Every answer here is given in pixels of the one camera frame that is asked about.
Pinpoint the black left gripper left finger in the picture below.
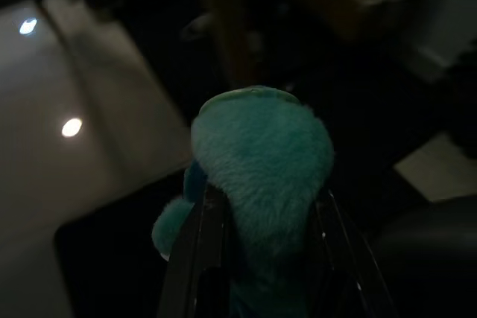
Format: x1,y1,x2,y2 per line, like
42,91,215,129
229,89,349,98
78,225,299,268
156,183,230,318

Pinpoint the white paper sheet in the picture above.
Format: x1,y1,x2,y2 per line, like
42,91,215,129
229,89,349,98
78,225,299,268
394,132,477,202

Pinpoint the wooden furniture leg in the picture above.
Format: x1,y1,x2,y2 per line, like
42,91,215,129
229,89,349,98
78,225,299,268
199,0,271,86

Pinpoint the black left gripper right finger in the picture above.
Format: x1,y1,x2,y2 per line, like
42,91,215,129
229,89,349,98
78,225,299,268
314,187,398,318

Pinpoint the teal plush keychain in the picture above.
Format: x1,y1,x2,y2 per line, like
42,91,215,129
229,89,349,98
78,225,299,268
151,85,335,318

